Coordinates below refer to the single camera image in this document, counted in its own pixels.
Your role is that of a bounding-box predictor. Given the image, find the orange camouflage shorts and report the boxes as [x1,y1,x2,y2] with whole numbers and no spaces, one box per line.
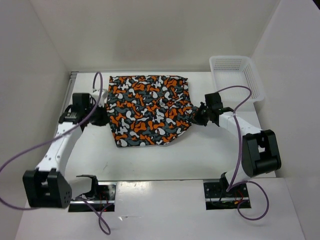
[106,75,198,148]

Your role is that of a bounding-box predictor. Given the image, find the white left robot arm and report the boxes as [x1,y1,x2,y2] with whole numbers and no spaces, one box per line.
[22,89,110,209]

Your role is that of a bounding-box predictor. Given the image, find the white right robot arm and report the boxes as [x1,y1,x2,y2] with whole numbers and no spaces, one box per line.
[194,92,282,197]

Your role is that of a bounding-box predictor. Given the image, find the white perforated plastic basket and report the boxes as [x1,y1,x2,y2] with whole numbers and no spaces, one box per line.
[209,55,265,103]

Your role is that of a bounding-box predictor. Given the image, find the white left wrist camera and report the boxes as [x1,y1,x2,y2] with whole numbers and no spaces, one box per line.
[91,88,108,107]

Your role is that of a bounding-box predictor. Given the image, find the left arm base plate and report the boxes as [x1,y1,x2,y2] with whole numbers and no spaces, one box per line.
[68,181,117,213]

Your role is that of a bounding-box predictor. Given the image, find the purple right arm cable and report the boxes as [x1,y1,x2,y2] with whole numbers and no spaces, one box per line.
[216,85,270,221]

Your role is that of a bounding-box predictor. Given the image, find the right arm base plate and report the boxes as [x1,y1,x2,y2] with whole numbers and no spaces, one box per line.
[203,179,251,210]

